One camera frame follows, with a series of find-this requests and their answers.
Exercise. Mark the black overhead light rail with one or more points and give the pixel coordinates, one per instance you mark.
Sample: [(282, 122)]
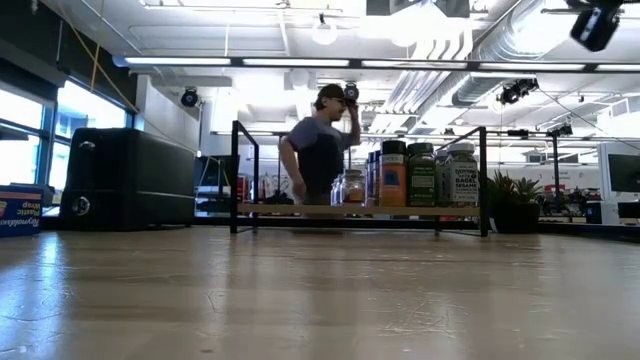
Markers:
[(300, 63)]

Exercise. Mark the dark overhead box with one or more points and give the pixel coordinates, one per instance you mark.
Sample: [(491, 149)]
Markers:
[(417, 7)]

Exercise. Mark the black-lid orange turmeric jar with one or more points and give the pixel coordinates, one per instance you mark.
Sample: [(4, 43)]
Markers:
[(393, 180)]

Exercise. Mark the silver ventilation duct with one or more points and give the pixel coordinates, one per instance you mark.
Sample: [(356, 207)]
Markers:
[(500, 50)]

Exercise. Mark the black light stand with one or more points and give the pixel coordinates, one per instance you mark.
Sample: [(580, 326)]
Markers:
[(556, 165)]

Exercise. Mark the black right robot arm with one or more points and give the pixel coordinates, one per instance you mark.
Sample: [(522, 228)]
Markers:
[(595, 25)]

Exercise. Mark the black computer monitor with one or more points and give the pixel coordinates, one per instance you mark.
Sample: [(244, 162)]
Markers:
[(625, 172)]

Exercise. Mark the person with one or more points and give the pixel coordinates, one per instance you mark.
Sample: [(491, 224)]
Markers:
[(320, 155)]

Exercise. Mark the black ceiling track light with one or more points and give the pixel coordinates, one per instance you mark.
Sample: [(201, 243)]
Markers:
[(517, 91)]

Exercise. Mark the small potted succulent plant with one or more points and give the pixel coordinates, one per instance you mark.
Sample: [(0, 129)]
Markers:
[(515, 210)]

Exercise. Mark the black dome camera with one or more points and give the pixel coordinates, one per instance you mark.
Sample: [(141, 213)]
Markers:
[(351, 92), (189, 98)]

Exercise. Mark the green-lid glass spice jar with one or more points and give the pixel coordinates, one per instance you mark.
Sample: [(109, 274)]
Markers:
[(422, 177)]

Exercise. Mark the blue plastic wrap box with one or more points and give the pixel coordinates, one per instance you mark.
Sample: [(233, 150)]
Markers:
[(20, 210)]

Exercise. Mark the black two-slot toaster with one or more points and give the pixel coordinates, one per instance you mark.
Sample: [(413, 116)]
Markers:
[(130, 180)]

